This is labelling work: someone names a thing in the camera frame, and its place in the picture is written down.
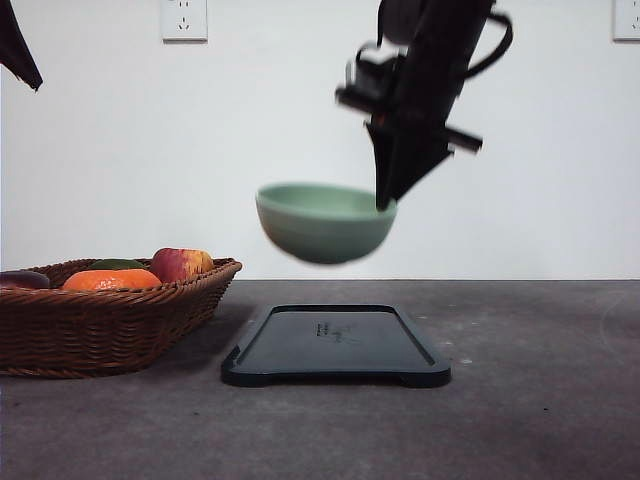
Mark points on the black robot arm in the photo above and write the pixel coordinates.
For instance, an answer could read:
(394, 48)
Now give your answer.
(432, 23)

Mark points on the dark purple fruit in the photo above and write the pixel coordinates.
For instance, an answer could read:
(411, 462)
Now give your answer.
(24, 279)

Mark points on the green ceramic bowl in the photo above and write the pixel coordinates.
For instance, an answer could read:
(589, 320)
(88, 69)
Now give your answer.
(324, 223)

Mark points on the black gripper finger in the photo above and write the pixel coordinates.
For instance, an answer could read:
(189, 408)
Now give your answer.
(400, 160)
(14, 50)
(386, 143)

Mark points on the red yellow apple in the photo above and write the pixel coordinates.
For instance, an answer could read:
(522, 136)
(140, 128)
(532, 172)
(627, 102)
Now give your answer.
(170, 264)

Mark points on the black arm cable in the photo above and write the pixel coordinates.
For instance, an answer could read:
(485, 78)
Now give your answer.
(509, 37)

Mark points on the brown wicker basket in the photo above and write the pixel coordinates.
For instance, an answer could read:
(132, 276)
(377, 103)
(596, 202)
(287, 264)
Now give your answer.
(55, 332)

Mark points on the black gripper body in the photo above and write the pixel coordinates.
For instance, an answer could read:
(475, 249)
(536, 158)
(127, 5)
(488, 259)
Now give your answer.
(409, 136)

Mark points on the white wall socket right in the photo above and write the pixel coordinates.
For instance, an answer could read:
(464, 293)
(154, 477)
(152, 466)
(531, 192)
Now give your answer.
(620, 37)

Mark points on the black rectangular tray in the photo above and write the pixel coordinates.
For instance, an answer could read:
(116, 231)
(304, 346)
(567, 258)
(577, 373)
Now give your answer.
(335, 343)

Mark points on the green fruit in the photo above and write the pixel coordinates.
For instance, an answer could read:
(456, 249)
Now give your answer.
(117, 264)

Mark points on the orange tangerine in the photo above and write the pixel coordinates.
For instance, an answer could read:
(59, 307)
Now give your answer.
(110, 280)

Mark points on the white wall socket left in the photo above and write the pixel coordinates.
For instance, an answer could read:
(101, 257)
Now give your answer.
(183, 22)

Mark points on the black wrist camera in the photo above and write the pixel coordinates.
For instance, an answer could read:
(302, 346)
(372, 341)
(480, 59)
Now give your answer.
(373, 77)

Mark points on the white wall socket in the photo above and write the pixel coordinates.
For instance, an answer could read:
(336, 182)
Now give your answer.
(620, 37)
(183, 22)

